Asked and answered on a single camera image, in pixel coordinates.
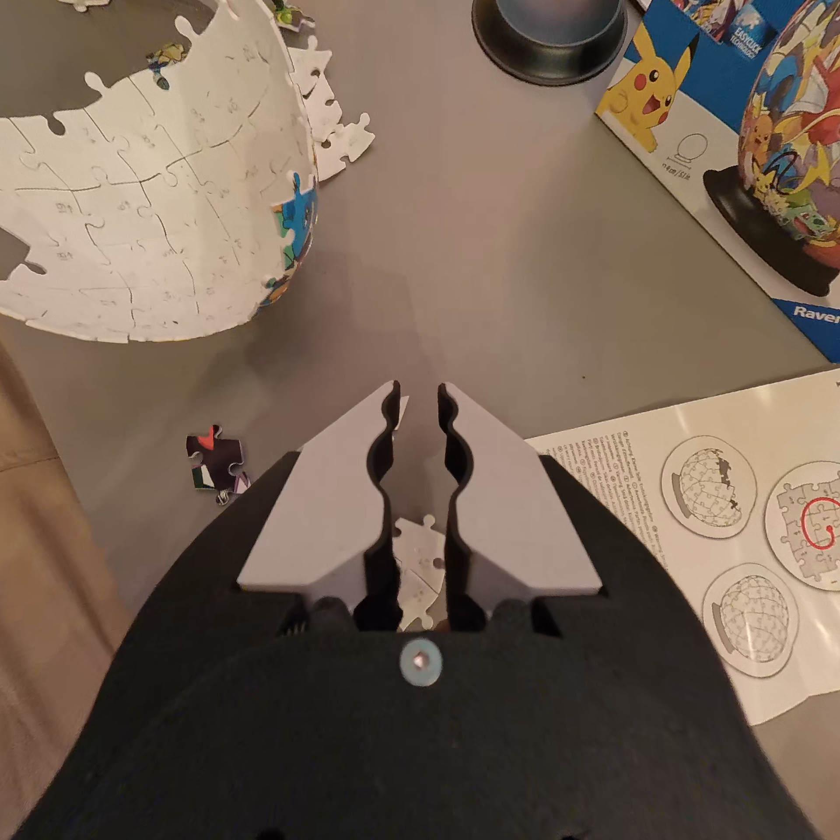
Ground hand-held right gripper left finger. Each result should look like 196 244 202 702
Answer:
236 379 403 632

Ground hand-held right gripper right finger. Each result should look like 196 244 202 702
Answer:
437 382 603 632

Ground partly built puzzle ball shell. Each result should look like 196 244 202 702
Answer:
0 0 322 343

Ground black red puzzle piece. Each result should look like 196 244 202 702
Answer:
185 425 252 506

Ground puzzle instruction leaflet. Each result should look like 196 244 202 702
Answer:
525 367 840 726

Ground heap of loose puzzle pieces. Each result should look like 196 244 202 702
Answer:
56 0 376 181

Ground blue puzzle box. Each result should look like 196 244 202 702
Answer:
594 0 840 364

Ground black ball stand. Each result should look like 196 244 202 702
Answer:
471 0 630 86

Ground person's beige trousers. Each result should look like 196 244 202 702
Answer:
0 341 132 840

